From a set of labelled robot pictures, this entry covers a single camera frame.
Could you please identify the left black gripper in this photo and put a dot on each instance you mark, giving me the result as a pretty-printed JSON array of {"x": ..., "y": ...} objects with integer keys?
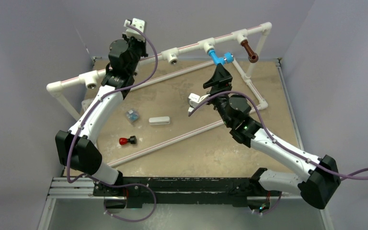
[{"x": 142, "y": 45}]

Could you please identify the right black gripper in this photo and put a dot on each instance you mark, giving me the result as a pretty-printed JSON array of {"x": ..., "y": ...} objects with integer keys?
[{"x": 220, "y": 76}]

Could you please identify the blue faucet with chrome knob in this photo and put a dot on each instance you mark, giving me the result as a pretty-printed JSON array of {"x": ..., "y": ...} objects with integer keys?
[{"x": 220, "y": 58}]

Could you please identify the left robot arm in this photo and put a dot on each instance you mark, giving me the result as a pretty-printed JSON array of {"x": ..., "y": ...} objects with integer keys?
[{"x": 76, "y": 147}]

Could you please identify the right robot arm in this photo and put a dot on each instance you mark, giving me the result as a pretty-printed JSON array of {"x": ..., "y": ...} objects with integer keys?
[{"x": 310, "y": 177}]

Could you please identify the small clear blue packet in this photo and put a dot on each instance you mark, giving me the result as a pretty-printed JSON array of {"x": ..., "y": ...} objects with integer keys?
[{"x": 132, "y": 115}]

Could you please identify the white rectangular plastic piece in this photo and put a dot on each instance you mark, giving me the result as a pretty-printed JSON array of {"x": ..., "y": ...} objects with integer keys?
[{"x": 161, "y": 120}]

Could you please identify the red and black faucet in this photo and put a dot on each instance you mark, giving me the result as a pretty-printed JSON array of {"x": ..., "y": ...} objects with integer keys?
[{"x": 131, "y": 140}]

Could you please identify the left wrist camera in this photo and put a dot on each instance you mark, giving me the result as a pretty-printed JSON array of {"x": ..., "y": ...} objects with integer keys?
[{"x": 135, "y": 28}]

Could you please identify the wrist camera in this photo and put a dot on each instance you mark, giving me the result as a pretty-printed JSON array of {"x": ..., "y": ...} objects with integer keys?
[
  {"x": 135, "y": 28},
  {"x": 194, "y": 100}
]

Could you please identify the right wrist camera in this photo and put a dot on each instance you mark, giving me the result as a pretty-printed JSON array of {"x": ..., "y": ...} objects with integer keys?
[{"x": 194, "y": 100}]

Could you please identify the brown faucet on frame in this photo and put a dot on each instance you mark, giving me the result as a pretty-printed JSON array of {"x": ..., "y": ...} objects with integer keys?
[{"x": 252, "y": 55}]

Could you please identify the white PVC pipe frame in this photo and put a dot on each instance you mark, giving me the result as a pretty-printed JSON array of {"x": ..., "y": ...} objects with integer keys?
[{"x": 92, "y": 78}]

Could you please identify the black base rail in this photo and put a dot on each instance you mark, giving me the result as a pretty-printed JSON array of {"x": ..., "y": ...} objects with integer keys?
[{"x": 237, "y": 192}]

